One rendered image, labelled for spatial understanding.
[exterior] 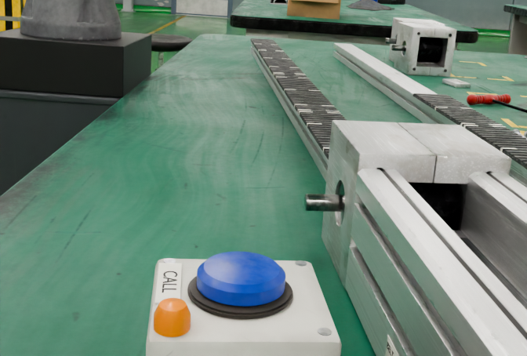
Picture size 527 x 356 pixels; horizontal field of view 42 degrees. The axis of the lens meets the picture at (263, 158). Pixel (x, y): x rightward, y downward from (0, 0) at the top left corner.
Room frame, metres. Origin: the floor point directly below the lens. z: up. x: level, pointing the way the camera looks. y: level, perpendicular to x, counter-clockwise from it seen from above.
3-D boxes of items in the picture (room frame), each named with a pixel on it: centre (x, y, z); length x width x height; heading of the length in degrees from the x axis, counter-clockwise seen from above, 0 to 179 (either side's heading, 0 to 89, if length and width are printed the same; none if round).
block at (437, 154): (0.46, -0.09, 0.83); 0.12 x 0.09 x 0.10; 97
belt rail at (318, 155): (1.09, -0.03, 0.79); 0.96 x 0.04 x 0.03; 7
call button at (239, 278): (0.28, 0.01, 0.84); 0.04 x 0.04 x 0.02
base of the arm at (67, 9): (1.08, 0.31, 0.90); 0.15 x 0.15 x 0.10
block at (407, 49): (1.43, -0.30, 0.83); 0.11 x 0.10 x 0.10; 97
